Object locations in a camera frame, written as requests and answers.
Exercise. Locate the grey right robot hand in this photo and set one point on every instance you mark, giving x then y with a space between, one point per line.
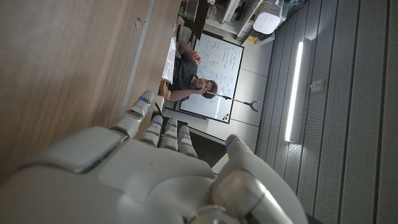
149 180

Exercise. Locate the black computer monitor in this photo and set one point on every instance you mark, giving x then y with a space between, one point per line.
208 149

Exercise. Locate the colourful stacked cup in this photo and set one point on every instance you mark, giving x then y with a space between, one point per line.
168 95

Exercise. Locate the seated person in dark shirt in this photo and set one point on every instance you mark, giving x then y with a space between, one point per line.
183 71

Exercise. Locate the black forked pole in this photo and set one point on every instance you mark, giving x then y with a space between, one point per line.
233 99

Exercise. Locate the white plastic bag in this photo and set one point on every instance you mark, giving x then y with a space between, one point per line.
170 59

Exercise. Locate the black framed whiteboard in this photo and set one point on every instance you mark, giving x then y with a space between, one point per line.
224 77

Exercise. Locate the long ceiling light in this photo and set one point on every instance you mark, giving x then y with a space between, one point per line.
293 93

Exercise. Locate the white shelf cabinet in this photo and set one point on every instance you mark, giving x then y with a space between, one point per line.
227 14

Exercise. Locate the white rounded device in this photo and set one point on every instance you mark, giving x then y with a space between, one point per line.
267 20

